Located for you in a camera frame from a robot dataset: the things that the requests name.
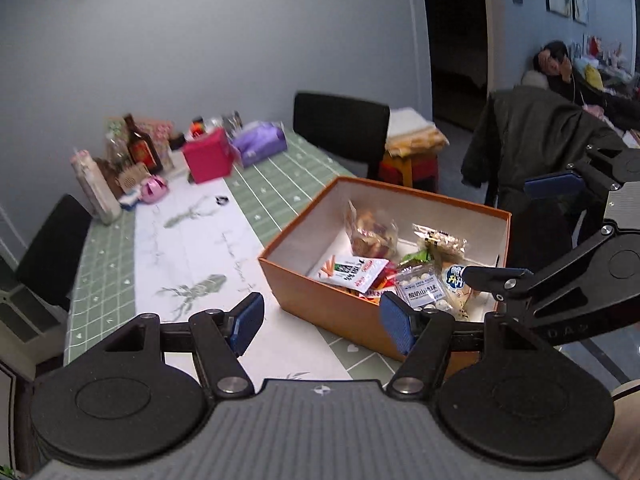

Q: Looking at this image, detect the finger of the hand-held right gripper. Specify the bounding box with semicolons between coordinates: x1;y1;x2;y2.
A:
524;145;640;201
462;226;640;312

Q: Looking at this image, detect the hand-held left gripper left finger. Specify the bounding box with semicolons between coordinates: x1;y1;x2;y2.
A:
102;291;266;397

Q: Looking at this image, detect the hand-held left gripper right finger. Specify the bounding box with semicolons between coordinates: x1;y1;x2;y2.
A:
379;291;543;397

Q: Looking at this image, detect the red snack packet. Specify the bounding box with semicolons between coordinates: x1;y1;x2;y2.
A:
350;277;401;303

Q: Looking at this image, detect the clear packet of white balls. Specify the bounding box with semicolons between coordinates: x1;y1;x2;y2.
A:
395;265;448;311

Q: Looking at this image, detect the blue and white snack packet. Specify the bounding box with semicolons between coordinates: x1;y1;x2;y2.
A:
440;260;481;321

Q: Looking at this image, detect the clear packet of white peanuts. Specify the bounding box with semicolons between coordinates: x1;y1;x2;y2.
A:
411;222;468;261

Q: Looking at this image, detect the white packet orange stick print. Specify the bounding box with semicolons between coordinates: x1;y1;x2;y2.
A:
306;255;391;295

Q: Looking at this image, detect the orange cardboard box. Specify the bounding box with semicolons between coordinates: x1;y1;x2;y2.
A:
257;176;513;378

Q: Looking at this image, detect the clear bag of mixed snacks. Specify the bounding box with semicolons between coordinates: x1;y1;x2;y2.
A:
344;200;401;257

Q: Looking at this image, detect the dark jacket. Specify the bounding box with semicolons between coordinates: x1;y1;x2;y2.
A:
460;85;628;281

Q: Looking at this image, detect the white deer print table runner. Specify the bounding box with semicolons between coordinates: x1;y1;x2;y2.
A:
132;175;356;381

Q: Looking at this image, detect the colourful clutter pile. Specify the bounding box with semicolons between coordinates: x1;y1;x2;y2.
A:
575;35;640;92

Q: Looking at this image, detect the beige folded cloth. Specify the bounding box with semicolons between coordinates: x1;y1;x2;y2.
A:
385;127;448;157

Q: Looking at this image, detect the red and yellow stool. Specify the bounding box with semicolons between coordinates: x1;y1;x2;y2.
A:
378;152;441;193

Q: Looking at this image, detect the green checked tablecloth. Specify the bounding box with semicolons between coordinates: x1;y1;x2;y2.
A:
62;127;401;383

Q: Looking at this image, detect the white folded towel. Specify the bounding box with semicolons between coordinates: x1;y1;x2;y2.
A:
389;108;436;141

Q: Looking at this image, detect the pink hat-shaped container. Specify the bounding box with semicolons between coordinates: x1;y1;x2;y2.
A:
140;175;169;204

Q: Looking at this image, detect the pink box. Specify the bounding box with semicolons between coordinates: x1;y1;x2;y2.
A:
181;127;236;184

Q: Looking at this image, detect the purple tissue pack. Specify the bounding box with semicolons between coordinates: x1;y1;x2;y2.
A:
232;121;288;168

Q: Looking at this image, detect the small wooden radio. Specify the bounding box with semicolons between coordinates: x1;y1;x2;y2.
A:
114;164;151;193

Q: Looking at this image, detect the white drink bottle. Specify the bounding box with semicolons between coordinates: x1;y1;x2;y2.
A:
71;149;122;225

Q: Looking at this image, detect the brown liquor bottle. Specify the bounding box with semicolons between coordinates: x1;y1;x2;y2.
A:
122;113;163;173

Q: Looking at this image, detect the black chair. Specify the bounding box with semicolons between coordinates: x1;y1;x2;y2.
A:
15;194;93;311
292;91;391;181

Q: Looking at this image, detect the colourful dotted board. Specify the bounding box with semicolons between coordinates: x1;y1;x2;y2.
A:
106;116;173;171

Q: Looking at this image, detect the clear plastic bottle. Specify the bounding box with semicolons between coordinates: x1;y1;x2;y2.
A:
105;127;132;171

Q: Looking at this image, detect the white cabinet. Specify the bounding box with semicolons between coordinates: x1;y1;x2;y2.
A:
0;255;68;376

